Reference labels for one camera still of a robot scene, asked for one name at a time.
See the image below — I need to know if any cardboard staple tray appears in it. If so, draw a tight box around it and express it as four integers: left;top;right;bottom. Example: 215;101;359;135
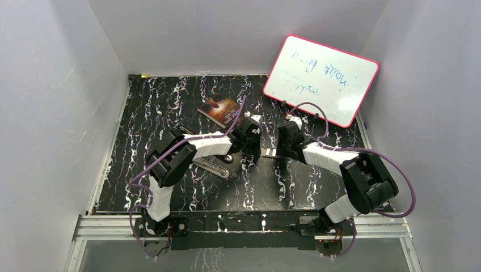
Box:
261;148;277;158

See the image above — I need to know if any beige stapler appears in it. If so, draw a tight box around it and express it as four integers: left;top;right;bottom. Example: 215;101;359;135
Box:
193;158;230;179

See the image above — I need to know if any black stapler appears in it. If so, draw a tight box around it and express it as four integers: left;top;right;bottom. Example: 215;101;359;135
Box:
177;125;234;164

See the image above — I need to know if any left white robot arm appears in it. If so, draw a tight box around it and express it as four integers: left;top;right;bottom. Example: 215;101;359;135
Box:
142;115;262;236

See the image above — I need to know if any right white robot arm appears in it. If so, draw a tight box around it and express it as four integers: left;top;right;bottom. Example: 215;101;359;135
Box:
277;121;399;236

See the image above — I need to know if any dark paperback book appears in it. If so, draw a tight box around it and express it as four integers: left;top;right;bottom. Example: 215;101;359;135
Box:
197;93;241;129

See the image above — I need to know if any pink framed whiteboard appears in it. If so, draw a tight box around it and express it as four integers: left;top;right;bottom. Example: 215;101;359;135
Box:
263;35;379;128

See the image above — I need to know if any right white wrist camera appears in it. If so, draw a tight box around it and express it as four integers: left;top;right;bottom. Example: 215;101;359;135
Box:
285;114;303;130

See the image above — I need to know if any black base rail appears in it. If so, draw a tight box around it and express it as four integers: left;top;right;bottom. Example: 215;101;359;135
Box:
133;209;355;254

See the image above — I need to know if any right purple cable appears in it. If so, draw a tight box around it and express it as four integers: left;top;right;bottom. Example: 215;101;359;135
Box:
285;102;417;260

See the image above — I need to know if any purple cable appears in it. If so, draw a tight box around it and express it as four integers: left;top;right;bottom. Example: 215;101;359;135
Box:
128;95;252;260
285;102;417;260

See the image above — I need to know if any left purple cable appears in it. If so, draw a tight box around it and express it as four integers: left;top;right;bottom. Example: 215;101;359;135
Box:
128;95;252;260

